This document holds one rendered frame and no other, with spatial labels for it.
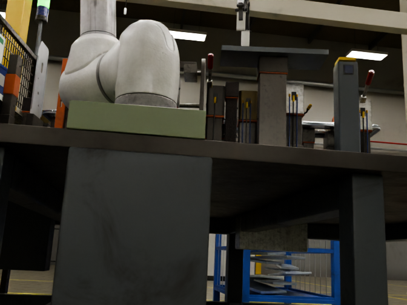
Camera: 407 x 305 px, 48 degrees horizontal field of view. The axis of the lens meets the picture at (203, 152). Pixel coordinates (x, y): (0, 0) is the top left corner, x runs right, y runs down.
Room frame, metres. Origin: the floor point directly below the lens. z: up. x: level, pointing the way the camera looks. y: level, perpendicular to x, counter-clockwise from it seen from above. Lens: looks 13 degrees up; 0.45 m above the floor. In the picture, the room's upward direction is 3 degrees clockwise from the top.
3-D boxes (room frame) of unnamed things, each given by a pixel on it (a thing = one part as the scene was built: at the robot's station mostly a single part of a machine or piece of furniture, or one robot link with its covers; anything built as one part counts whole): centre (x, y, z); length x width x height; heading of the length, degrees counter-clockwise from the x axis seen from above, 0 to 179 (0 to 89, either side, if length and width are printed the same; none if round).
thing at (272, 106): (1.52, -0.23, 0.92); 0.10 x 0.08 x 0.45; 89
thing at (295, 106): (1.68, -0.33, 0.90); 0.13 x 0.08 x 0.41; 179
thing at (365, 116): (1.67, -0.59, 0.88); 0.12 x 0.07 x 0.36; 179
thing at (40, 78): (1.88, 0.72, 1.17); 0.12 x 0.01 x 0.34; 179
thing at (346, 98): (1.52, -0.49, 0.92); 0.08 x 0.08 x 0.44; 89
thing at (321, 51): (1.52, -0.23, 1.16); 0.37 x 0.14 x 0.02; 89
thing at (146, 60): (1.10, 0.16, 0.92); 0.18 x 0.16 x 0.22; 51
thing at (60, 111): (1.71, 0.56, 0.95); 0.03 x 0.01 x 0.50; 89
